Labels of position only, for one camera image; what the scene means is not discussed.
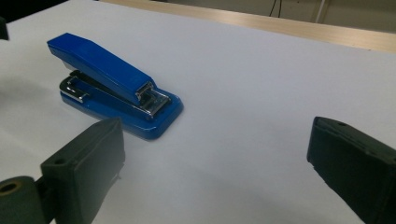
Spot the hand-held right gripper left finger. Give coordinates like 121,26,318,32
40,117,126,224

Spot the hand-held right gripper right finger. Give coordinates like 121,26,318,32
306,116,396,224

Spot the blue stapler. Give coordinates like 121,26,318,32
46,32,185,142

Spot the white table cover board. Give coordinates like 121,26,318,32
0,0,396,224

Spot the light wooden table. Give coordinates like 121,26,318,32
99,0,396,55

